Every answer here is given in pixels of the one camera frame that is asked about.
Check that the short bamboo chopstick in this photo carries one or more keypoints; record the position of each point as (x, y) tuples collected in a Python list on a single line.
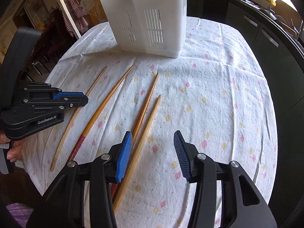
[(122, 187)]

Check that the chrome kitchen faucet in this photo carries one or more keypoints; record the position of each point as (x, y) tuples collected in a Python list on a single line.
[(268, 11)]

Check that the ridged-tip wooden chopstick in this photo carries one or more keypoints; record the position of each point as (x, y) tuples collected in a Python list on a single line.
[(140, 117)]

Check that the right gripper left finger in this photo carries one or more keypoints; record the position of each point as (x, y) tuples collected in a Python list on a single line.
[(63, 202)]

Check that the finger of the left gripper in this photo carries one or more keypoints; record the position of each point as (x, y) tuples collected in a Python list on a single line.
[(73, 102), (69, 95)]

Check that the white plastic utensil holder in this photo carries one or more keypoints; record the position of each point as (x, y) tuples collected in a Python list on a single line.
[(148, 26)]

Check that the glass sliding door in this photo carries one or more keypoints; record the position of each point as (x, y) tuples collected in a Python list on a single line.
[(94, 14)]

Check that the red checked apron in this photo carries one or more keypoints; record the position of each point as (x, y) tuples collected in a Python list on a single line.
[(77, 15)]

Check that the person's left hand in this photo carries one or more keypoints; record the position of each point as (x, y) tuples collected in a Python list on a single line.
[(15, 152)]

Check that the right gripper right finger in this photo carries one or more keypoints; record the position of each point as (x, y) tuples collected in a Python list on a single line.
[(242, 203)]

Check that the floral white tablecloth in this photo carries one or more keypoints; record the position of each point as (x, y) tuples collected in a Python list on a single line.
[(215, 94)]

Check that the green lower kitchen cabinets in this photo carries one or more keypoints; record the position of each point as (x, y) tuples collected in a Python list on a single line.
[(278, 55)]

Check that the red-handled wooden chopstick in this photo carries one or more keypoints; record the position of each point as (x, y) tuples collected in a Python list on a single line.
[(96, 115)]

